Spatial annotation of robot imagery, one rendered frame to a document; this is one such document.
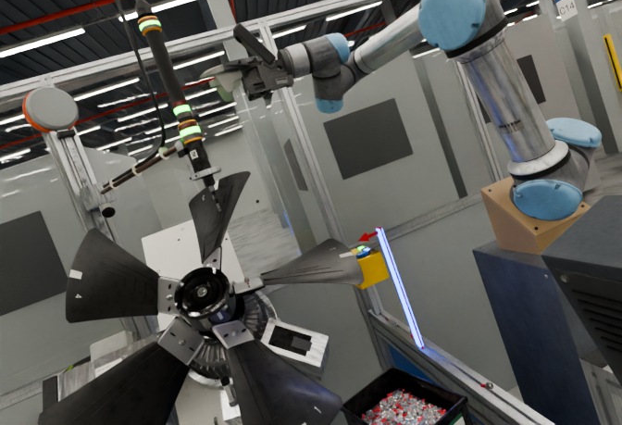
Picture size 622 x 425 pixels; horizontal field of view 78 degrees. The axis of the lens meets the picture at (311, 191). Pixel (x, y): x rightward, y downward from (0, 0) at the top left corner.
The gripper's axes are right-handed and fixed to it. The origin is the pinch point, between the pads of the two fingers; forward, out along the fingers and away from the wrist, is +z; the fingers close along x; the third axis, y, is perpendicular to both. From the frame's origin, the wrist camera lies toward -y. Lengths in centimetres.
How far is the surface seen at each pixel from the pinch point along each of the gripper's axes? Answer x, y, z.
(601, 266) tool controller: -64, 44, -23
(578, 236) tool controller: -60, 43, -26
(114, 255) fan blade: 6.6, 30.7, 33.5
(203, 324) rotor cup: -8, 50, 19
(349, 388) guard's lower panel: 70, 123, -15
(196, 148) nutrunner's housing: -2.7, 14.7, 7.0
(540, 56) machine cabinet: 273, 1, -371
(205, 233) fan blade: 11.9, 34.1, 12.9
